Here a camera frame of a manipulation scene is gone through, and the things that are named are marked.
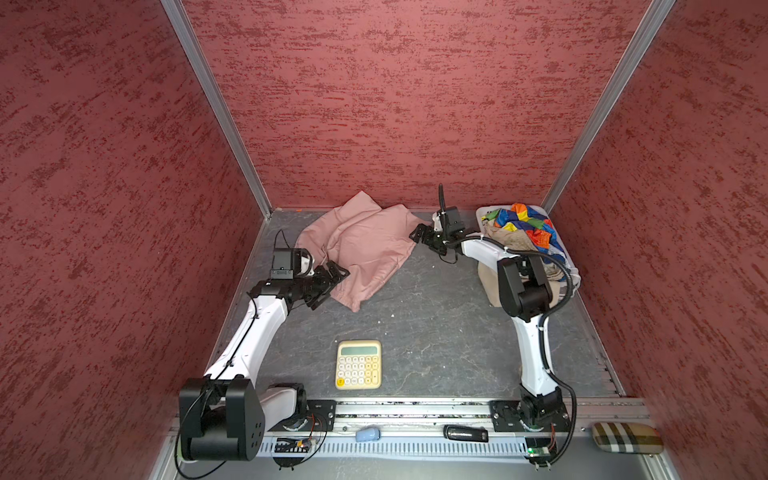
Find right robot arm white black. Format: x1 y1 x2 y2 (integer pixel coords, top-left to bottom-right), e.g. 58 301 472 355
409 224 575 431

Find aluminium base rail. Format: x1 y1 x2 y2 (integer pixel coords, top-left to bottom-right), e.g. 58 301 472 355
149 394 679 480

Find circuit board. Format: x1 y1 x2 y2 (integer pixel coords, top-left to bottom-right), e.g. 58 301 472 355
525 437 558 463
273 437 314 454

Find plaid glasses case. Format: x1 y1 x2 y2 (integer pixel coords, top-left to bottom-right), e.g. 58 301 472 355
591 422 664 455

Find small blue object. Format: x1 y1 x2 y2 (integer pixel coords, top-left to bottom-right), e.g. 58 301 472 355
355 426 381 443

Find black usb stick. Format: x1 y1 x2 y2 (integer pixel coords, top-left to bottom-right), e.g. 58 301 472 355
443 425 489 443

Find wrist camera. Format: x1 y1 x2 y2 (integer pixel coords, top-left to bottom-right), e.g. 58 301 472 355
270 248 314 280
433 207 466 239

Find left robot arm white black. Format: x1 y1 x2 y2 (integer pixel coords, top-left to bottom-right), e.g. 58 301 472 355
176 261 350 462

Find pink shorts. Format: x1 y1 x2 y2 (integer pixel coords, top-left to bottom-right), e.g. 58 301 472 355
296 191 422 312

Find right circuit board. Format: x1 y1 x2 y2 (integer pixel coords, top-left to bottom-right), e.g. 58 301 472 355
525 437 558 463

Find yellow calculator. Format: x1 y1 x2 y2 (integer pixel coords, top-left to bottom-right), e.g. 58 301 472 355
335 340 383 390

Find left circuit board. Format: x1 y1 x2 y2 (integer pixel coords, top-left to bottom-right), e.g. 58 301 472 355
273 437 314 454

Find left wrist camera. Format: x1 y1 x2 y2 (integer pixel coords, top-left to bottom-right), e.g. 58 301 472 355
270 248 314 280

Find black corrugated cable conduit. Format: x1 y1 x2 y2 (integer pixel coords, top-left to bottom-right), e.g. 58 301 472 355
437 184 578 466

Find multicolour striped shorts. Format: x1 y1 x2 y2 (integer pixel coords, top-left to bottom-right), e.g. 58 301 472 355
482 202 568 265

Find white plastic basket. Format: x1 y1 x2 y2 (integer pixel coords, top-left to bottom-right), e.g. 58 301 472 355
475 205 582 292

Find beige shorts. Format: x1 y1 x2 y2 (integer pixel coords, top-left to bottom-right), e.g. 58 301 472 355
478 224 571 308

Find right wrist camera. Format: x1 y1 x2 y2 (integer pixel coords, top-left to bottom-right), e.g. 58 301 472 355
433 207 466 239

